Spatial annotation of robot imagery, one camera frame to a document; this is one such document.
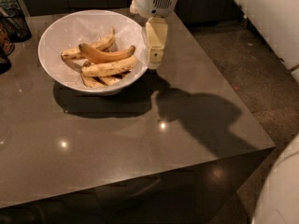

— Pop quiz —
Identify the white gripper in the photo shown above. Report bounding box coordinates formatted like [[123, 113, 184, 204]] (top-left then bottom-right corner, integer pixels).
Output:
[[130, 0, 178, 70]]

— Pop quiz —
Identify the spotted yellow front banana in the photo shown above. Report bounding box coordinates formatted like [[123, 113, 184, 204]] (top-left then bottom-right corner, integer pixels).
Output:
[[81, 55, 138, 77]]

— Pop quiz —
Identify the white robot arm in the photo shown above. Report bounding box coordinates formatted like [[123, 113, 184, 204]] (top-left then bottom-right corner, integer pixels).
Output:
[[190, 0, 299, 224]]

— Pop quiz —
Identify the spotted banana at back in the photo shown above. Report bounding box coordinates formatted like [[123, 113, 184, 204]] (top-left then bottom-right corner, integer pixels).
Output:
[[61, 27, 115, 60]]

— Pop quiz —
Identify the bottom middle banana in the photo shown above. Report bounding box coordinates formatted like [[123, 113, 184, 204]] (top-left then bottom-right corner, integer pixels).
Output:
[[99, 73, 126, 86]]

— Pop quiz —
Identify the orange-brown banana on top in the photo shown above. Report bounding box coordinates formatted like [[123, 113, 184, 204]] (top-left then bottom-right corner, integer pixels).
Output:
[[78, 43, 135, 63]]

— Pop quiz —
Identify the bottom left banana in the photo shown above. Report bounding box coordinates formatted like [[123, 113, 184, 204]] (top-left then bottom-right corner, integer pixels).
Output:
[[80, 74, 104, 88]]

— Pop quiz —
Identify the white bowl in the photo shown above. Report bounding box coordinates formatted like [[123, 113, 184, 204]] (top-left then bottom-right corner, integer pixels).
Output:
[[38, 10, 147, 95]]

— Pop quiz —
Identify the dark object at left edge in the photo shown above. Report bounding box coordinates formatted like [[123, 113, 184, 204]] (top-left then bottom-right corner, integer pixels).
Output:
[[0, 23, 15, 75]]

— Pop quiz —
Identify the black wire mesh basket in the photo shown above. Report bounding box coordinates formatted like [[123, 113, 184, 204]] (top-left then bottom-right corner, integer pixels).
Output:
[[0, 7, 32, 43]]

